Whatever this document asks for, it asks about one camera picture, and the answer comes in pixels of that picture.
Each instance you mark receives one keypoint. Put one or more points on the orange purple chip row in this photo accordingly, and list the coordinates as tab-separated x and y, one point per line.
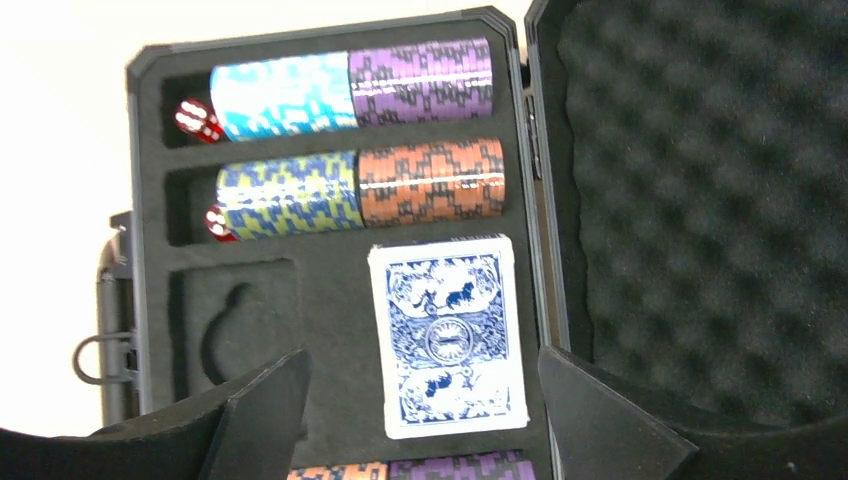
498	465

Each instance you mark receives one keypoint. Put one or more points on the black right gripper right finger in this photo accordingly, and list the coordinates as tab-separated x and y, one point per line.
608	428

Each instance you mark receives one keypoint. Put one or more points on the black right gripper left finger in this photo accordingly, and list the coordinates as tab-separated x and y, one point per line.
246	428

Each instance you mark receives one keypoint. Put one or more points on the red die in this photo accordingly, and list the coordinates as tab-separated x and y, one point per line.
216	224
198	120

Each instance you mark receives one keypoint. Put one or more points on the black poker set case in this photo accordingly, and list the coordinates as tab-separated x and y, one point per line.
679	219

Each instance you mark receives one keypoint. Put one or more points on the orange chip stack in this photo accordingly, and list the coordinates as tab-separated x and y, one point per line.
431	182

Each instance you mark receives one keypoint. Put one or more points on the light blue chip stack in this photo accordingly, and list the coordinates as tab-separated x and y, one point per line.
283	97

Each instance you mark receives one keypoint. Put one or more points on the yellow blue chip stack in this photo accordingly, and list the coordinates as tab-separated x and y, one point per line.
286	196

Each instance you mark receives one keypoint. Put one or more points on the purple chip stack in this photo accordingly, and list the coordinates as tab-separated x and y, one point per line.
423	82

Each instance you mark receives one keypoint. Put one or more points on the blue playing card deck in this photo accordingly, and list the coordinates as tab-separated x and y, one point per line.
449	339

